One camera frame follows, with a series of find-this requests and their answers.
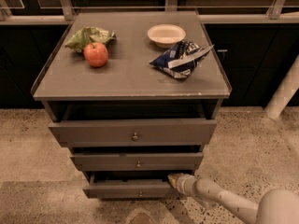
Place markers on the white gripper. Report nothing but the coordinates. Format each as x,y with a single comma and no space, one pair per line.
186,183

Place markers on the grey bottom drawer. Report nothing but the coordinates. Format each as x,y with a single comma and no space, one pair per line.
131,184

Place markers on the grey drawer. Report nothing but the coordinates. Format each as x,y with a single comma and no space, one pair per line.
133,132
137,161
131,184

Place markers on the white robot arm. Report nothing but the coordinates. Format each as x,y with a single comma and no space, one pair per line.
277,206

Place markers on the grey middle drawer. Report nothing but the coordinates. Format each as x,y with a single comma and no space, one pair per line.
137,161

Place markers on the grey drawer cabinet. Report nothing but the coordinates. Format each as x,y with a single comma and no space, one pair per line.
128,87

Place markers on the grey top drawer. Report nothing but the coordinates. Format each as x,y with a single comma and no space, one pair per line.
133,132

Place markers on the blue chip bag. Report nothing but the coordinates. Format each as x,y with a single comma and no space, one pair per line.
180,60

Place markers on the white bowl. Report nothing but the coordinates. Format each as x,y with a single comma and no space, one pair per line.
166,35

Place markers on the red apple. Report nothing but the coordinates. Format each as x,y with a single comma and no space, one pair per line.
96,54

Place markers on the white pillar leg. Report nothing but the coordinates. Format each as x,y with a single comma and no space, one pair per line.
286,90

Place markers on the green crumpled chip bag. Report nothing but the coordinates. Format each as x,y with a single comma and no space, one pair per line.
87,35

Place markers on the dark wall cabinets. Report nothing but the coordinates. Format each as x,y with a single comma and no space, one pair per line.
255,57

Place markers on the metal railing frame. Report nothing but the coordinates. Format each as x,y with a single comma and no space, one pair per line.
208,11

